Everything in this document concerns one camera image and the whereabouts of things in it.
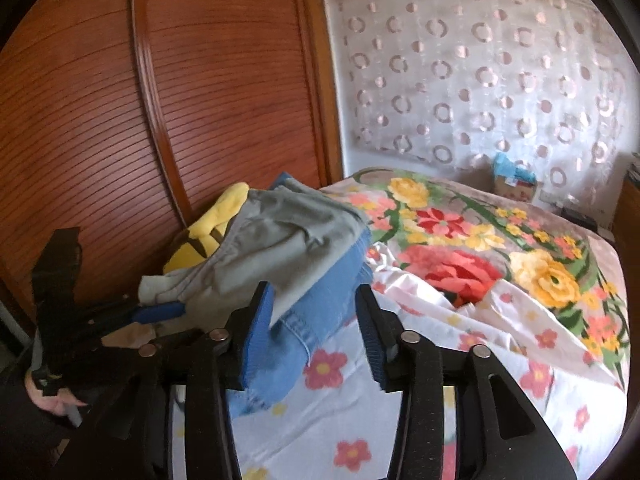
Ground person's left hand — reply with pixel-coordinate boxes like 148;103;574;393
24;372;86;416

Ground cardboard box with blue bag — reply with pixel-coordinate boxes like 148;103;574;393
491;153;538;203

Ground brown wooden wardrobe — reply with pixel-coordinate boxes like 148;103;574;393
1;0;343;330

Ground floral pink blanket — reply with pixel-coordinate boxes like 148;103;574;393
326;169;630;388

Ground grey-green pants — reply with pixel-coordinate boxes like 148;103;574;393
138;178;369;334

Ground white circle-pattern curtain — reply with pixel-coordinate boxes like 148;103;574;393
326;0;637;206

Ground brown wooden sideboard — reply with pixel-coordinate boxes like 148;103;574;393
612;152;640;282

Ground yellow plush toy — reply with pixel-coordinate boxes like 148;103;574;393
163;182;250;274

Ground white strawberry flower sheet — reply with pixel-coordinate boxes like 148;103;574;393
169;242;629;480

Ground folded blue jeans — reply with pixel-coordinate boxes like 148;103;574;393
228;174;372;417

